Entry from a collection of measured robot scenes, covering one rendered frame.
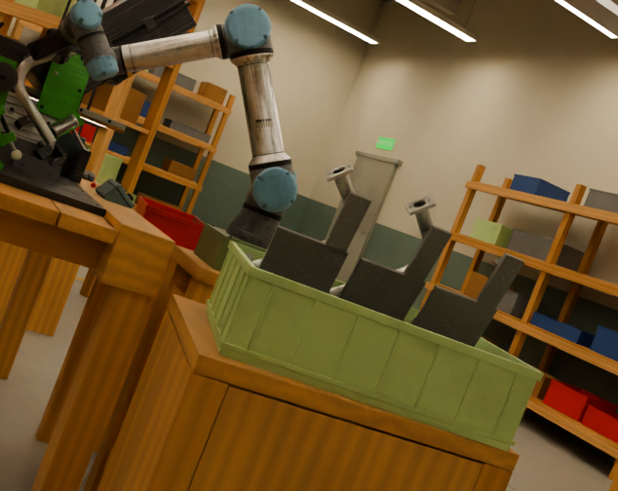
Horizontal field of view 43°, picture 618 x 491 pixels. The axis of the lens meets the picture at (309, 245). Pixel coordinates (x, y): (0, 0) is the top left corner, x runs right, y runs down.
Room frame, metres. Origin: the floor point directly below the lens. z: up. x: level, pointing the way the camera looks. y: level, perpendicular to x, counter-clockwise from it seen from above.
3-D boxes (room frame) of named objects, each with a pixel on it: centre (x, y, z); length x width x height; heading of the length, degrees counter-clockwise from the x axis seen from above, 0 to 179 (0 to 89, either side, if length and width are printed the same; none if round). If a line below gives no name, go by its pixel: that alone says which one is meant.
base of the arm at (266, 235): (2.26, 0.16, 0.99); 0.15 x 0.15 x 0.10
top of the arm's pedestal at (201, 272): (2.26, 0.16, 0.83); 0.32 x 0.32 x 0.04; 25
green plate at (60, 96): (2.39, 0.86, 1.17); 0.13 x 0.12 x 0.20; 27
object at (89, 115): (2.55, 0.90, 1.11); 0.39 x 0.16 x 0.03; 117
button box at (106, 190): (2.40, 0.60, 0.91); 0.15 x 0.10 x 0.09; 27
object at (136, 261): (2.56, 0.70, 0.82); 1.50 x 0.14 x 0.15; 27
